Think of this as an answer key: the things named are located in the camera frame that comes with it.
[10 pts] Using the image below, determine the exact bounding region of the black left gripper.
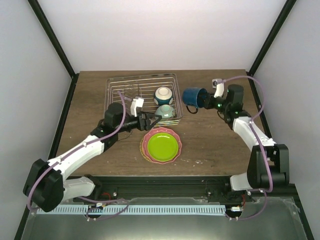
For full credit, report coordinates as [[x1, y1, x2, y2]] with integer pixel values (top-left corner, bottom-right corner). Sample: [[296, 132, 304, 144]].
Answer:
[[115, 110, 162, 134]]

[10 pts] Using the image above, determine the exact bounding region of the pale green bowl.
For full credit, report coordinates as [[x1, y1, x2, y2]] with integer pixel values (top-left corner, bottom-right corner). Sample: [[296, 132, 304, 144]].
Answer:
[[155, 104, 176, 119]]

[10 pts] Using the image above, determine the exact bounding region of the dark blue mug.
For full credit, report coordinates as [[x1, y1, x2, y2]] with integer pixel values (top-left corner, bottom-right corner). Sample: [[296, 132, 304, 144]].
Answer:
[[182, 87, 208, 114]]

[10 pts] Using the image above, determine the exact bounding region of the white and teal bowl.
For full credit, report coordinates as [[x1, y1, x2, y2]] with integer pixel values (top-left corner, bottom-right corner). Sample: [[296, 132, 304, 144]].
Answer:
[[153, 86, 173, 106]]

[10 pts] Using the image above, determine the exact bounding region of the chrome wire dish rack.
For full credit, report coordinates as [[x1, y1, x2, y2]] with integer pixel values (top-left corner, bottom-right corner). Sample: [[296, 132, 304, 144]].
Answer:
[[104, 73, 183, 127]]

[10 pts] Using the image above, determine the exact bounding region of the lime green plate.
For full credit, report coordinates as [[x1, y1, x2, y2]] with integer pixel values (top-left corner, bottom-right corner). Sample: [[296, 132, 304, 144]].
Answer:
[[147, 132, 179, 162]]

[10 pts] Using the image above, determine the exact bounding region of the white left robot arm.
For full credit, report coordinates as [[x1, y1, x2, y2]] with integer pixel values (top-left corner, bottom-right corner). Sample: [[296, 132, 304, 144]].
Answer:
[[22, 102, 162, 212]]

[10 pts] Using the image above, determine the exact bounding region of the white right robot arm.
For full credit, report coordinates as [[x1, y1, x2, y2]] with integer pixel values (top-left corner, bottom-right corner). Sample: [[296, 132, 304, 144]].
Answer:
[[204, 79, 290, 202]]

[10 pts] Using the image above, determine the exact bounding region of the pink scalloped plate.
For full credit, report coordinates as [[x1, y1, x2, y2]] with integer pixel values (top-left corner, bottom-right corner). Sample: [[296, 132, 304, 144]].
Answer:
[[142, 127, 182, 165]]

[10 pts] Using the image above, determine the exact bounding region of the yellow plate under pink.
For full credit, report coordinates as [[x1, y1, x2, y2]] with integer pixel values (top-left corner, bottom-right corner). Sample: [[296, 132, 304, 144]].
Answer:
[[139, 138, 151, 162]]

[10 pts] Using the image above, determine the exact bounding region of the light blue slotted strip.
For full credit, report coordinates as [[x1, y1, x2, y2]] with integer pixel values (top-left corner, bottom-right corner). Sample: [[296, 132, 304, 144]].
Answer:
[[36, 204, 226, 216]]

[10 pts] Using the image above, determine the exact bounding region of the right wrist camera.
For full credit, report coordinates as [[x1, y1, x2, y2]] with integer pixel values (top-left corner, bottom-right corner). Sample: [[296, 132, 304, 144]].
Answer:
[[212, 78, 225, 98]]

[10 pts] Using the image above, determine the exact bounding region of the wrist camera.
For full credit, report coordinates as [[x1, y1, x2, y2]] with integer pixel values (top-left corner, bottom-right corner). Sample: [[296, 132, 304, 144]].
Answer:
[[130, 96, 144, 117], [212, 78, 225, 98]]

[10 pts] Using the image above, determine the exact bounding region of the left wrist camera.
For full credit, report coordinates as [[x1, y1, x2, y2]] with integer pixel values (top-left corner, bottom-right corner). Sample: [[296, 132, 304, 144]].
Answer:
[[130, 96, 144, 117]]

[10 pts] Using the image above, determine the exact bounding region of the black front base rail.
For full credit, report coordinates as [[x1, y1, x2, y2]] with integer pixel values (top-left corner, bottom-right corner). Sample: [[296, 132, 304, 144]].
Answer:
[[66, 175, 262, 204]]

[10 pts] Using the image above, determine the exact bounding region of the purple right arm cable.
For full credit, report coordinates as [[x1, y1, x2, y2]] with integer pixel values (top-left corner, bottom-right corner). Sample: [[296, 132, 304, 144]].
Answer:
[[219, 75, 274, 222]]

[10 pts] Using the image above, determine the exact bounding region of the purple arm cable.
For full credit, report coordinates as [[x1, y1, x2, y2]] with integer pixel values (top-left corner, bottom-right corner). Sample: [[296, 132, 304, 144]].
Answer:
[[26, 91, 131, 222], [219, 75, 274, 222]]

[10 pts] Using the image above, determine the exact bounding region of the black aluminium frame post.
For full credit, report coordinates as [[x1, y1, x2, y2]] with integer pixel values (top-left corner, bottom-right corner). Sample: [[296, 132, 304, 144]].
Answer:
[[27, 0, 76, 79]]

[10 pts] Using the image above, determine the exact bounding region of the black right frame post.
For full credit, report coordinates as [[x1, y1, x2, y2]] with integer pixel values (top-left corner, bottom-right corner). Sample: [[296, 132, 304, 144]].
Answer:
[[248, 0, 297, 76]]

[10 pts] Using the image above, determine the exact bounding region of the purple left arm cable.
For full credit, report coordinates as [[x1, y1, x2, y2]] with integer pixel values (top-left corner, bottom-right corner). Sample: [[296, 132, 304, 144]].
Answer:
[[26, 91, 131, 222]]

